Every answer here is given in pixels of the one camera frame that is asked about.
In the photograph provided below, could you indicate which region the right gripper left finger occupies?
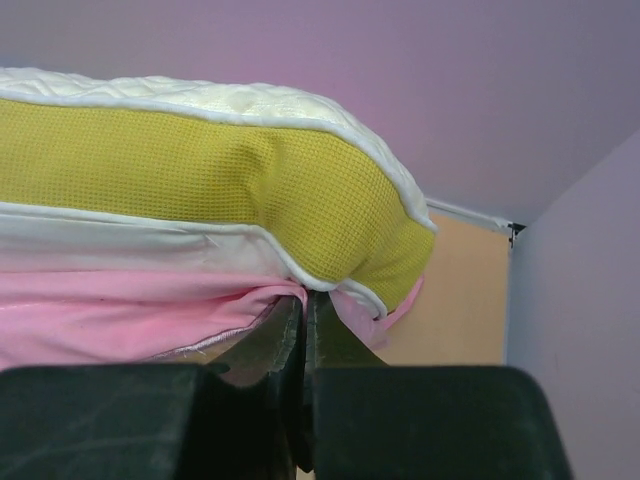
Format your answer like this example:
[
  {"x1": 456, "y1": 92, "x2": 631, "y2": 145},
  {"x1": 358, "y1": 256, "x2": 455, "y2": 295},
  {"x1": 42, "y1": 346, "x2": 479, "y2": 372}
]
[{"x1": 199, "y1": 296, "x2": 306, "y2": 479}]

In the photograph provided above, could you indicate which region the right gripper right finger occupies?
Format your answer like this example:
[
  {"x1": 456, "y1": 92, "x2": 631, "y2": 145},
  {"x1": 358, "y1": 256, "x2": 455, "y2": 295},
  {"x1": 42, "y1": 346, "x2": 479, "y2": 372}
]
[{"x1": 302, "y1": 292, "x2": 388, "y2": 479}]

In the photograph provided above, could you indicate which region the pink pillowcase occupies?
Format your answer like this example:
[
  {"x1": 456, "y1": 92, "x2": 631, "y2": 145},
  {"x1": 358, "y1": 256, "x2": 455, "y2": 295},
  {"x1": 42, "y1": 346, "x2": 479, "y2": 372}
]
[{"x1": 0, "y1": 269, "x2": 426, "y2": 374}]

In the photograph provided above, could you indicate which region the cream pillow yellow edge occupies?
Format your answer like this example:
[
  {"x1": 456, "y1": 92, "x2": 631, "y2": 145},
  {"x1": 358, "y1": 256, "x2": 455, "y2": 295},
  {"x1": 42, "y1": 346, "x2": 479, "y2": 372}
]
[{"x1": 1, "y1": 68, "x2": 436, "y2": 317}]

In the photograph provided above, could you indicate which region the metal table frame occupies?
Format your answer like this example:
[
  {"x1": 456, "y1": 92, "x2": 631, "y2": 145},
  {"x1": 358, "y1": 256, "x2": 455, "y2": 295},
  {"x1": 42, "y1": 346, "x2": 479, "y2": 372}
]
[{"x1": 426, "y1": 198, "x2": 526, "y2": 248}]

